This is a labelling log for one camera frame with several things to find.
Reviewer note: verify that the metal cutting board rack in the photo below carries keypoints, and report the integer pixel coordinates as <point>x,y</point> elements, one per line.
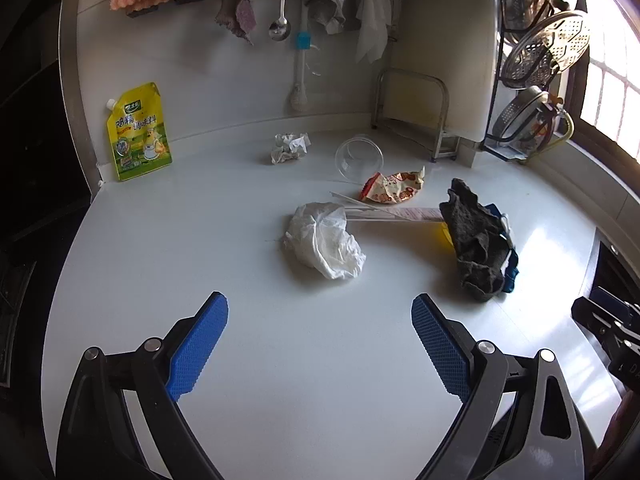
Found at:
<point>440,110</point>

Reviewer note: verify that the steel pan lid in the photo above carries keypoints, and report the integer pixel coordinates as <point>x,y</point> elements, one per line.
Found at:
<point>520,112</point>

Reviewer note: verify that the window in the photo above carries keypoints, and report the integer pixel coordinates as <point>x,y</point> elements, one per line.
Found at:
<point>612,85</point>

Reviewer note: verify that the grey hanging cloth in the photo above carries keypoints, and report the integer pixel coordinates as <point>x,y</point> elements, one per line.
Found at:
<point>325,2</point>

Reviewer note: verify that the kitchen sink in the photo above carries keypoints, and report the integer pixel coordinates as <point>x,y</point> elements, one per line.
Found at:
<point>615,270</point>

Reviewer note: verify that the white hanging cloth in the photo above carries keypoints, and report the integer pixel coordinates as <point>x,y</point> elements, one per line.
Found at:
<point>372,20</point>

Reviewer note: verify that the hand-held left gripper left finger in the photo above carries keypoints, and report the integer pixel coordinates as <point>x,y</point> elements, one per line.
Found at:
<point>197,345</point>

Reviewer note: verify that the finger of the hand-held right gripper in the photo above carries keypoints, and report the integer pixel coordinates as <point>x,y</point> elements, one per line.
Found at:
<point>590,312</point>

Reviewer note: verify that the white cutting board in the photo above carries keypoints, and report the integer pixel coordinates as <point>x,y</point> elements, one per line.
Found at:
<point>450,35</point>

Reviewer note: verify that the clear plastic cup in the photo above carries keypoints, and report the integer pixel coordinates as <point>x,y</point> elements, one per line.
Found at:
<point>357,157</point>

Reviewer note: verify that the dark grey rag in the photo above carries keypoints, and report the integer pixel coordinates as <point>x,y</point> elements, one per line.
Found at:
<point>475,240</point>

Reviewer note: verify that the metal spoon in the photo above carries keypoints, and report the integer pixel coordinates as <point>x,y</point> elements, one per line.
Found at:
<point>280,27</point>

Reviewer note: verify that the red snack wrapper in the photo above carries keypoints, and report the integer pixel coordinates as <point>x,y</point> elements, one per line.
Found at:
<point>392,187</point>

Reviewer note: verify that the grey and purple rag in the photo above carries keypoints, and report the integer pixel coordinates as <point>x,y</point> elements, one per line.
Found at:
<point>240,5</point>

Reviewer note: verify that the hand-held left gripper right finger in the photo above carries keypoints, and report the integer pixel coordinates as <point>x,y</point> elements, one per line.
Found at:
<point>440,345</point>

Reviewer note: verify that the black stove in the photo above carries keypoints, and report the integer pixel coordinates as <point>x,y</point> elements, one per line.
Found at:
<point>30,135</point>

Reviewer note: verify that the white plastic bag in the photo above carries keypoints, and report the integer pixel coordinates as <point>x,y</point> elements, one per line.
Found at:
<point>325,242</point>

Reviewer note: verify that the yellow seasoning pouch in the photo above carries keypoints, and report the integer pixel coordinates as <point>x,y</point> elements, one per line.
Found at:
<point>140,135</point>

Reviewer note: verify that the white paper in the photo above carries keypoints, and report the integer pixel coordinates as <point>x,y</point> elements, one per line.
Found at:
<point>287,147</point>

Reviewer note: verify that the perforated steel steamer plate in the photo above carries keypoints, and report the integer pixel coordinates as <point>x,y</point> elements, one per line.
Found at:
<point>547,47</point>

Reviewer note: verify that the blue and white bottle brush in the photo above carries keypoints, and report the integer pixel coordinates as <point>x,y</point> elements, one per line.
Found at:
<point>303,40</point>

